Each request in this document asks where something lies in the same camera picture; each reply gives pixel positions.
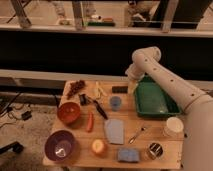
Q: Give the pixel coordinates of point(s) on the black eraser block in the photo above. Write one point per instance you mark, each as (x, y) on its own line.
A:
(119, 89)

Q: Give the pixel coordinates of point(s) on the blue sponge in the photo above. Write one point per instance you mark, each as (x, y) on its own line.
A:
(129, 155)

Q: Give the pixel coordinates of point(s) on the wooden table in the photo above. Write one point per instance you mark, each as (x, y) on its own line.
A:
(83, 155)

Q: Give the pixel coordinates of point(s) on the blue plastic cup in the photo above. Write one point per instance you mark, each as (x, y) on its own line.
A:
(115, 103)

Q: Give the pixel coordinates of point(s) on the black power adapter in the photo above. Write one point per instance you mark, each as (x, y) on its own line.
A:
(26, 115)

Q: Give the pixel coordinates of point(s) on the grey blue cloth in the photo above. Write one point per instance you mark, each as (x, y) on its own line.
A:
(114, 131)

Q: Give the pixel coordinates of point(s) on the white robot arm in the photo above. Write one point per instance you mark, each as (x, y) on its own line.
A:
(197, 152)

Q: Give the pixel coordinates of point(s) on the metal tin can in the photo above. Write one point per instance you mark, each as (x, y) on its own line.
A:
(154, 151)

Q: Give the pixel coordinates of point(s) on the peeled banana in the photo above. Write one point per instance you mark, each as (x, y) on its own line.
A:
(99, 91)

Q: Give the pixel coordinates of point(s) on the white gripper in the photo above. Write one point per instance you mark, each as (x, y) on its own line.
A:
(132, 85)

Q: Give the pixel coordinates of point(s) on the metal spoon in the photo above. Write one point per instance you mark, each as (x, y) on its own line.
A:
(132, 139)

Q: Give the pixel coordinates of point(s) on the bunch of dark grapes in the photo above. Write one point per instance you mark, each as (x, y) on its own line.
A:
(75, 87)

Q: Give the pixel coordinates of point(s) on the purple bowl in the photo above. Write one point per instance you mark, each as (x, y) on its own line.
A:
(59, 145)

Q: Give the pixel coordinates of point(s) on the peach apple fruit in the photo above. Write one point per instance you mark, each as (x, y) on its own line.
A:
(98, 147)

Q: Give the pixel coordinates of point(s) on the green plastic tray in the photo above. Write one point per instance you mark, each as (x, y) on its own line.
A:
(152, 101)

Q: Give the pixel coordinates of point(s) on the orange carrot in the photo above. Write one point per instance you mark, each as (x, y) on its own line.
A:
(90, 122)

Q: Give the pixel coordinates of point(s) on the orange bowl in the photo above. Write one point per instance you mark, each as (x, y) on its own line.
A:
(68, 112)

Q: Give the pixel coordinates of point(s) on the black binder clip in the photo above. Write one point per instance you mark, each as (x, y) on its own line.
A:
(83, 100)

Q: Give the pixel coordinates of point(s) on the white paper cup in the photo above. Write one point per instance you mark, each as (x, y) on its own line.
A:
(173, 127)

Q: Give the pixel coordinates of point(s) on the black handled knife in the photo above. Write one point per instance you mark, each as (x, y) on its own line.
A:
(98, 107)

